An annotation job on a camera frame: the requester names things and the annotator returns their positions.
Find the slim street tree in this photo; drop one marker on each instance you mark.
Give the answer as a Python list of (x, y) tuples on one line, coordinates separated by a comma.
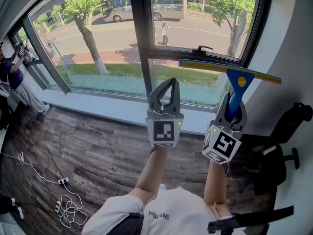
[(236, 30)]

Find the white window sill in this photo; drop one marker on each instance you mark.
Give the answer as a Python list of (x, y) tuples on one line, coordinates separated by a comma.
[(110, 106)]

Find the large fixed window pane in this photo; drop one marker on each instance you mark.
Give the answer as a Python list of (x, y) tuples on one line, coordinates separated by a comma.
[(110, 45)]

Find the person's right forearm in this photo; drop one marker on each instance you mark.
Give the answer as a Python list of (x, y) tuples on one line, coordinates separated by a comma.
[(215, 185)]

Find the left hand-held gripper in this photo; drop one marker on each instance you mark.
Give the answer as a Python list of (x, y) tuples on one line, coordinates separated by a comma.
[(162, 131)]

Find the person's right white shoe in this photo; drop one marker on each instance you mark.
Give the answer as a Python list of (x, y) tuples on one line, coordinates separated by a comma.
[(179, 188)]

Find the black window frame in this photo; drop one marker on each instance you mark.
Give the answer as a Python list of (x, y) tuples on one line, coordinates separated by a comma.
[(140, 33)]

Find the thin dark street pole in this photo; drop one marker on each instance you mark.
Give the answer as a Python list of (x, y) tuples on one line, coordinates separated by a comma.
[(60, 55)]

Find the red street sign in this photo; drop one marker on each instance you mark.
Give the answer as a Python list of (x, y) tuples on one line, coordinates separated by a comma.
[(45, 44)]

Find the casement window glass pane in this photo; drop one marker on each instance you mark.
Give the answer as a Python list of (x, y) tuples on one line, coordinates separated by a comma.
[(207, 33)]

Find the person's left forearm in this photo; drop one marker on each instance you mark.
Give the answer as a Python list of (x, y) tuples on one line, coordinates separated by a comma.
[(149, 172)]

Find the white power strip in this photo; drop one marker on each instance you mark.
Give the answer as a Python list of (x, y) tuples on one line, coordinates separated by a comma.
[(63, 180), (58, 206)]

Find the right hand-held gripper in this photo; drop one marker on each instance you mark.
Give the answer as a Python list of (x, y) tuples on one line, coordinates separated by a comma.
[(223, 144)]

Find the thick forked street tree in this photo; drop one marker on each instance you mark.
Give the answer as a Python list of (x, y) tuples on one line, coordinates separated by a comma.
[(88, 33)]

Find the beige bus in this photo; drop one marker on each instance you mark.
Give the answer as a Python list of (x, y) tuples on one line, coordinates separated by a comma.
[(168, 6)]

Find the person's white t-shirt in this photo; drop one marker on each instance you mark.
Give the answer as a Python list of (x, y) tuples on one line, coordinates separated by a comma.
[(176, 212)]

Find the person's white shoe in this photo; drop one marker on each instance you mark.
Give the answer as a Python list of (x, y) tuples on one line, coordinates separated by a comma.
[(179, 188), (162, 187)]

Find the low fixed window pane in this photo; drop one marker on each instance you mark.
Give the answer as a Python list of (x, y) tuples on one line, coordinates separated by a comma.
[(190, 87)]

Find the blue squeegee with yellow button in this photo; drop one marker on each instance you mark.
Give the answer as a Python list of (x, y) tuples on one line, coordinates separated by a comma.
[(234, 99)]

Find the person's left white shoe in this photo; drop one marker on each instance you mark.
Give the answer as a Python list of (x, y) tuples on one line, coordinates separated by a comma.
[(162, 187)]

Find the black office chair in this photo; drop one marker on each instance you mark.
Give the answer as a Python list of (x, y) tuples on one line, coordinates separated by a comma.
[(269, 170)]

